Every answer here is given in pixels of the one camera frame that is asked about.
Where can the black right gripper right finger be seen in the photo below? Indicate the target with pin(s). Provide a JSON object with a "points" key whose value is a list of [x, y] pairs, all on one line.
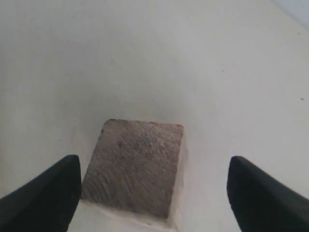
{"points": [[260, 203]]}

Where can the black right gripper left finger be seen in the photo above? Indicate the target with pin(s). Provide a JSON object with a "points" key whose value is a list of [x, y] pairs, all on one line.
{"points": [[45, 204]]}

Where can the third largest wooden cube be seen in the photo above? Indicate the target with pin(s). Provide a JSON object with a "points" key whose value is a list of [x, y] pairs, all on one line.
{"points": [[137, 169]]}

